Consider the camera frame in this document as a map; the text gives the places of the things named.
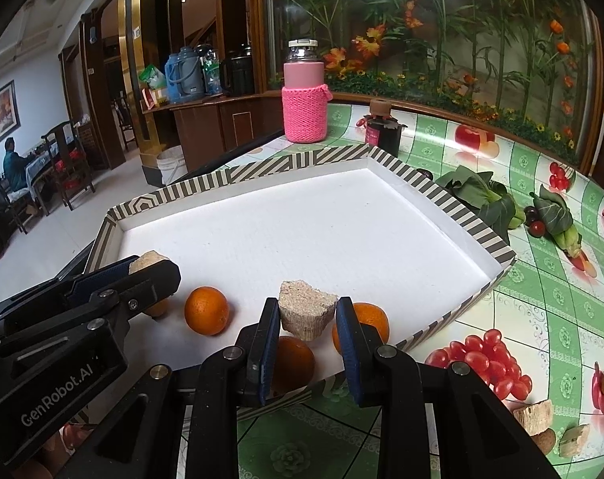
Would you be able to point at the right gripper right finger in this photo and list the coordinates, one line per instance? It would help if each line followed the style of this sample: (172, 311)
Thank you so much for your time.
(358, 359)

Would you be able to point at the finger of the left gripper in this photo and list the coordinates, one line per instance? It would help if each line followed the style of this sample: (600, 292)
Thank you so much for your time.
(102, 278)
(148, 286)

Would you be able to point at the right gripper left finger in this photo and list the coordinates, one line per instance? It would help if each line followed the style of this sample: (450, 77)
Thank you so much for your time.
(259, 344)

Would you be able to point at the orange mandarin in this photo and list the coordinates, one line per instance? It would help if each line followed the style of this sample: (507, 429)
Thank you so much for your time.
(294, 365)
(206, 311)
(366, 314)

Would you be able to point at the green tablecloth with fruits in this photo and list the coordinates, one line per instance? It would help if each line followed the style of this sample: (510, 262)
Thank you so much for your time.
(550, 315)

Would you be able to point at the person's left hand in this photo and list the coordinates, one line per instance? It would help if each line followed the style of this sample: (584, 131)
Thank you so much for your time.
(53, 455)

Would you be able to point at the white striped cardboard tray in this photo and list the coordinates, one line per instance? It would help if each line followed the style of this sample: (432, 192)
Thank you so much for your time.
(349, 220)

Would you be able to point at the wooden side cabinet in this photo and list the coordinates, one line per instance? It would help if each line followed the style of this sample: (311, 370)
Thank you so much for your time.
(211, 127)

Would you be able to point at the left green leafy vegetable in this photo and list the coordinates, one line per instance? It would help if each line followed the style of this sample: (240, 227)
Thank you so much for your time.
(487, 198)

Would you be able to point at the green leafy vegetable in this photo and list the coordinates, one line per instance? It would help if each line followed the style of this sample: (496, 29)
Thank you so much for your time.
(487, 198)
(551, 208)

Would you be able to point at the blue thermos jug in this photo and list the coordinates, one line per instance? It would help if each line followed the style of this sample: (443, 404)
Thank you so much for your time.
(184, 76)

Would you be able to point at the dark red cherry tomato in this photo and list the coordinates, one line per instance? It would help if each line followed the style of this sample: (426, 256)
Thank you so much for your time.
(537, 229)

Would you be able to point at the small dark jar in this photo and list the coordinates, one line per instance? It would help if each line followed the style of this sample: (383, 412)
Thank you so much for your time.
(381, 129)

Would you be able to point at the right green leafy vegetable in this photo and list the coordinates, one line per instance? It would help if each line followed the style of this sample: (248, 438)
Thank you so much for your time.
(551, 208)

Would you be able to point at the pink knitted sleeve bottle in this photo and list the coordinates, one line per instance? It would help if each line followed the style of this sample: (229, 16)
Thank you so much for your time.
(305, 95)

